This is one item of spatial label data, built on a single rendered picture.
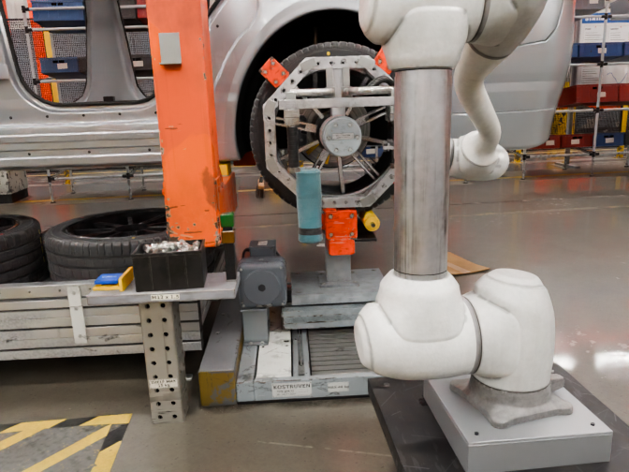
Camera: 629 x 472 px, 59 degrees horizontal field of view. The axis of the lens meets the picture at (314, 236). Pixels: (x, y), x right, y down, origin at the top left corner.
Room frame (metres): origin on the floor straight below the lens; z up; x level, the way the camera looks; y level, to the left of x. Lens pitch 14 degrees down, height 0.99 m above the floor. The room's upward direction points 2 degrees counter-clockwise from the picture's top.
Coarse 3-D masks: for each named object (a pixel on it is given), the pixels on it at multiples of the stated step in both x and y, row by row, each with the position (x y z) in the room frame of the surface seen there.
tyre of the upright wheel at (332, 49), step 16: (304, 48) 2.12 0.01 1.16; (320, 48) 2.11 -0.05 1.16; (336, 48) 2.11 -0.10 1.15; (352, 48) 2.11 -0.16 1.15; (368, 48) 2.12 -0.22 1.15; (288, 64) 2.10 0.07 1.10; (256, 96) 2.11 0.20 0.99; (256, 112) 2.10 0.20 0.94; (256, 128) 2.10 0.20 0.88; (256, 144) 2.10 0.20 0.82; (256, 160) 2.10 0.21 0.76; (272, 176) 2.10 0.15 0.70; (288, 192) 2.10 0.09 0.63; (384, 192) 2.12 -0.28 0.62; (368, 208) 2.12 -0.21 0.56
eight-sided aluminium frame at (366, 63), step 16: (304, 64) 2.02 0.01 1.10; (320, 64) 2.03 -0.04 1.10; (336, 64) 2.03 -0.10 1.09; (352, 64) 2.03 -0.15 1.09; (368, 64) 2.03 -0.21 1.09; (288, 80) 2.02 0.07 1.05; (272, 96) 2.02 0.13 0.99; (272, 112) 2.02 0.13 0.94; (272, 128) 2.02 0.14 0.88; (272, 144) 2.02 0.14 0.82; (272, 160) 2.02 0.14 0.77; (288, 176) 2.02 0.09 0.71; (384, 176) 2.04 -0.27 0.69; (368, 192) 2.05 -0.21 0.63
